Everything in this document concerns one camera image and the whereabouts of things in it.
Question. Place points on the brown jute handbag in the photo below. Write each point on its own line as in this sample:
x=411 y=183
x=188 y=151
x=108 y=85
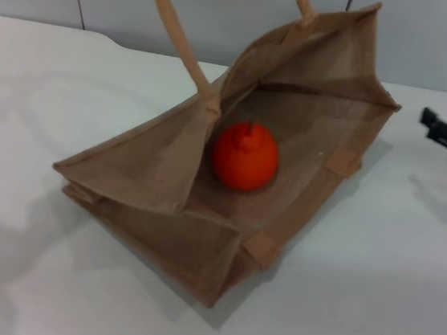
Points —
x=188 y=196

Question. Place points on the orange fruit with stem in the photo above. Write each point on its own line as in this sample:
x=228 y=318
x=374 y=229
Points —
x=244 y=162

